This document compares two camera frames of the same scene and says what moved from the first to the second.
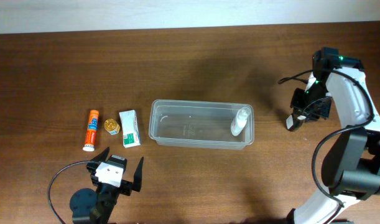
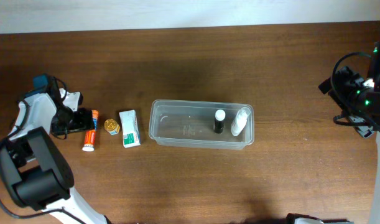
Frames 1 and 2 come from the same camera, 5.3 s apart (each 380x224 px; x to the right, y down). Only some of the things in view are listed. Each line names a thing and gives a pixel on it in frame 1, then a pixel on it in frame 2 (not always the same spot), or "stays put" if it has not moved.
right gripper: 316,109 → 328,86
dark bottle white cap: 298,122 → 219,116
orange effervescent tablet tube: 91,130 stays put
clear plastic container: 198,124 stays put
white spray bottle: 239,122 stays put
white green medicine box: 130,128 stays put
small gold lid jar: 112,126 stays put
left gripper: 124,186 → 81,119
